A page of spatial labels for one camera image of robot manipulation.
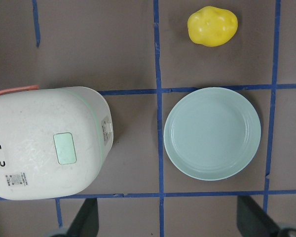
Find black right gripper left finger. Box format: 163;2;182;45
66;198;99;237

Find green plate near potato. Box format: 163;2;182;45
163;87;261;181

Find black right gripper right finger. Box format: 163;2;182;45
236;196;280;237

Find white rice cooker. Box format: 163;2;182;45
0;86;113;200

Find yellow toy potato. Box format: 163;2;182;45
187;6;238;47

